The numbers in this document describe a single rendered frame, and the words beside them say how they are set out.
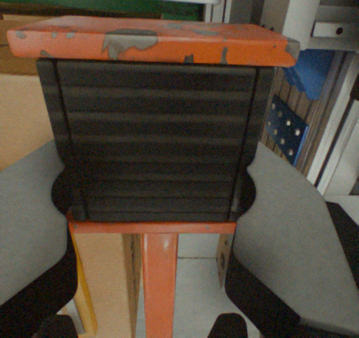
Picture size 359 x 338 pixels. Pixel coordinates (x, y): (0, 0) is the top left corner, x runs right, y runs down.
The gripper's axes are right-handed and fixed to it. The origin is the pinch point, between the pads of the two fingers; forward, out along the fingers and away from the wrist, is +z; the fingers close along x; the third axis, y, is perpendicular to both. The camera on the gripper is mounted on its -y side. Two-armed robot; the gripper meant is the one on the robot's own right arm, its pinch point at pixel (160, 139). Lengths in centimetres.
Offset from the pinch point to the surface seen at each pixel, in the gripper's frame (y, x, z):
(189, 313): 256, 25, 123
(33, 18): 0, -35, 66
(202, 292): 220, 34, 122
